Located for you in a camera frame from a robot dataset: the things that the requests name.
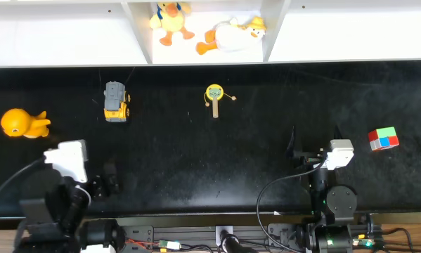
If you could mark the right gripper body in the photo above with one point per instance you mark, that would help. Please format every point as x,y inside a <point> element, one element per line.
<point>306,156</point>

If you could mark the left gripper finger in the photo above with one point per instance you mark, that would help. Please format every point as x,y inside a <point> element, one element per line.
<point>111,177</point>

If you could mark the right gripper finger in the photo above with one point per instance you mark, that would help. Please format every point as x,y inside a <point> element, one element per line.
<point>291,147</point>
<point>337,135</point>

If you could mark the many-coloured puzzle cube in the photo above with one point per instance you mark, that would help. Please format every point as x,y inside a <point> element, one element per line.
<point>384,138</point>

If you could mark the grey and yellow toy truck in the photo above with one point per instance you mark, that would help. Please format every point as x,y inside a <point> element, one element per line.
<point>114,100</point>

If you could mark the yellow rattle drum toy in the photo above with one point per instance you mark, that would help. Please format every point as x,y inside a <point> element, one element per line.
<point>215,94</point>

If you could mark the orange rubber dinosaur toy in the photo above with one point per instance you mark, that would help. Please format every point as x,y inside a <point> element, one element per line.
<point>18,123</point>

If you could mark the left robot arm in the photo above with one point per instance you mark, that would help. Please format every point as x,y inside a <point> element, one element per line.
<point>52,207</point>

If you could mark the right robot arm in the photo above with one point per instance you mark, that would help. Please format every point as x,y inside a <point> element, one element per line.
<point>341,202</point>

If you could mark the white plush duck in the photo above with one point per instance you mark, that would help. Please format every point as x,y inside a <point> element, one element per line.
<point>233,37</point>

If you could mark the white shelf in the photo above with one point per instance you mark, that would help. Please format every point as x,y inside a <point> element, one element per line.
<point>73,42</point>

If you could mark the yellow plush duck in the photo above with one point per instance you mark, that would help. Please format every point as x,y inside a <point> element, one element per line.
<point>172,21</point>

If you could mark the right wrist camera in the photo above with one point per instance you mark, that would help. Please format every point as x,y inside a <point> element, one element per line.
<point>340,152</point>

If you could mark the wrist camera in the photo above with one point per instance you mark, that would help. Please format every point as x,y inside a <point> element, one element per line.
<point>340,152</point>
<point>67,160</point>

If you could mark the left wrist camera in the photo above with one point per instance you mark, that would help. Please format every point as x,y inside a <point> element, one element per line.
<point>67,160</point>

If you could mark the mounting rail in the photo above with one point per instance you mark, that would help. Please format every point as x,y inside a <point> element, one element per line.
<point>196,234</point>

